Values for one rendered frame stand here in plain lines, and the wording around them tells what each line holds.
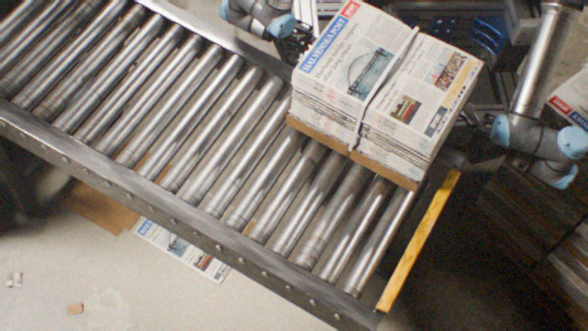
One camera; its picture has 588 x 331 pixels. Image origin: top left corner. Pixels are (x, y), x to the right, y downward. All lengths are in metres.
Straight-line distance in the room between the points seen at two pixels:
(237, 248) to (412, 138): 0.48
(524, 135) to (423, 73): 0.30
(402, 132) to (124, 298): 1.27
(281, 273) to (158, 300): 0.90
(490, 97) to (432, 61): 1.07
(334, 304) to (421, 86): 0.54
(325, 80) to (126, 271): 1.19
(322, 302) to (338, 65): 0.55
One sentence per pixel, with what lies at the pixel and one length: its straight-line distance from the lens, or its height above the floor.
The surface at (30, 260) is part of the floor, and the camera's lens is 2.58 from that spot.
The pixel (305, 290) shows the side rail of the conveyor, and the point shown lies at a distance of 1.61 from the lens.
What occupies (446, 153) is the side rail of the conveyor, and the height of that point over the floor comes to 0.80.
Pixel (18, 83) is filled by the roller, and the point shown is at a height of 0.79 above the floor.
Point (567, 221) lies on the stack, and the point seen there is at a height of 0.49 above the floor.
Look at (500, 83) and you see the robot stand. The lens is 2.78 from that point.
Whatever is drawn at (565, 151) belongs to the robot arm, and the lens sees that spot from 1.78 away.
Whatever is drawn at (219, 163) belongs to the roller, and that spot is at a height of 0.80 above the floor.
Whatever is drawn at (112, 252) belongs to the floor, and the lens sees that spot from 2.53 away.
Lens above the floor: 2.31
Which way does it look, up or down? 61 degrees down
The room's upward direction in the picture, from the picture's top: 9 degrees clockwise
